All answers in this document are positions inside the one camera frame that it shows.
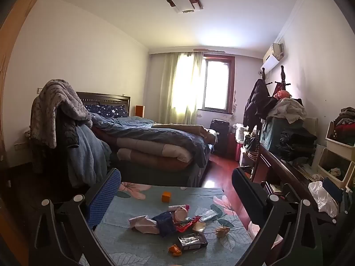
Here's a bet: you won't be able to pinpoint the white appliance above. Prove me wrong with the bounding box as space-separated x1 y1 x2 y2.
234 123 250 142

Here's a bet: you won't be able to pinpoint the dark brown foil packet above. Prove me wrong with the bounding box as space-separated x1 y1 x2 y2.
177 233 208 251

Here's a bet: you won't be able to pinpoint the dark jacket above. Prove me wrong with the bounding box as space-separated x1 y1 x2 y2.
55 107 81 149

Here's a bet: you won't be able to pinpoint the wooden framed window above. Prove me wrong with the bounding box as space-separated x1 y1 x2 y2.
202 55 236 114

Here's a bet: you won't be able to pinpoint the floral green tablecloth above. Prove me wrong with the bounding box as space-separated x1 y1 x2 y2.
93 181 253 266

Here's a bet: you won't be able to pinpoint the dark wooden coat rack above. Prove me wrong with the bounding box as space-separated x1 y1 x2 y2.
274 65 292 97

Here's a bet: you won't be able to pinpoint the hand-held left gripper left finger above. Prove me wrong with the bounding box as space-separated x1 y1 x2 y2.
33 168 122 266

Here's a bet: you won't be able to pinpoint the white stacking bin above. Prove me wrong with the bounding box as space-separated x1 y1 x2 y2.
316 147 355 190
324 120 355 161

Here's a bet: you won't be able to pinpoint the crumpled pink paper wrapper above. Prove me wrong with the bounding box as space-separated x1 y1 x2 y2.
128 215 160 235

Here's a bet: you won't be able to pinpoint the pink cloth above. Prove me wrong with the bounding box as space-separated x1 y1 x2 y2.
273 89 292 100

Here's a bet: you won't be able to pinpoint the white wall air conditioner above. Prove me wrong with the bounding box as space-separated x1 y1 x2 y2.
260 42 286 75

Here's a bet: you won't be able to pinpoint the light blue fleece blanket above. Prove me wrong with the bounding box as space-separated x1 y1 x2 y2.
67 125 113 187

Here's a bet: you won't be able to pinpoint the beige blanket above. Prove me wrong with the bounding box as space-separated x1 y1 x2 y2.
151 123 218 145

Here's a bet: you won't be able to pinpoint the pile of white clothes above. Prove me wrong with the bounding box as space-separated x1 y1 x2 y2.
268 98 307 124

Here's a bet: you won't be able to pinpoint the dark blue snack bag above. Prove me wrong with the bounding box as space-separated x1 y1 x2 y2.
152 211 178 237

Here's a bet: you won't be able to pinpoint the pale sheer curtain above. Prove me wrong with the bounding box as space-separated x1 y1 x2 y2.
158 51 204 124

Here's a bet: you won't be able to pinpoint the striped bag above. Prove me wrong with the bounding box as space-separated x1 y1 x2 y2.
244 134 261 161

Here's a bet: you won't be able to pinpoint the dark wooden dresser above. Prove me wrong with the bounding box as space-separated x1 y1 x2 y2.
251 141 347 228

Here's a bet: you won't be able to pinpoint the navy star print pillow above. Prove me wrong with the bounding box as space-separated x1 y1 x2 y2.
83 104 129 118

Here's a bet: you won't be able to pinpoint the folded grey brown quilt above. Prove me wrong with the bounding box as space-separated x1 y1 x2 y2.
96 127 195 171

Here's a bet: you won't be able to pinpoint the folded black clothes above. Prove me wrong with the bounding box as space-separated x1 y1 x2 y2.
277 130 318 162

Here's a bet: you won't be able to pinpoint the green storage box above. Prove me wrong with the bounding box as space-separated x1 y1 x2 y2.
261 116 306 151

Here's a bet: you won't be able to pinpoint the black suitcase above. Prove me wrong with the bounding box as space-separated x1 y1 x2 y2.
209 119 231 158

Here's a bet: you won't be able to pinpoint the blue duvet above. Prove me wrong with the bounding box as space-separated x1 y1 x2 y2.
90 113 208 168

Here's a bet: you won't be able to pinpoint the dark wooden bed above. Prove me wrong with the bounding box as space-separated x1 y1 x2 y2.
76 91 218 187

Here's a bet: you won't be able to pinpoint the clothes heap in bin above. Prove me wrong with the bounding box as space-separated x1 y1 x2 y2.
333 107 355 147

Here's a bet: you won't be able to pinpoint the clear plastic bag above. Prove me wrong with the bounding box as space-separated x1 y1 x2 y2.
308 181 339 219

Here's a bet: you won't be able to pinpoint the red snack wrapper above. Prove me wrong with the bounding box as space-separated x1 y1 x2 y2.
174 215 202 233

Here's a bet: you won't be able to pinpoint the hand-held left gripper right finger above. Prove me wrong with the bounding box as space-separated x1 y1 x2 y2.
231 167 323 266

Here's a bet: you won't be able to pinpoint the red box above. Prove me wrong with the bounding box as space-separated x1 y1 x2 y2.
235 140 245 162

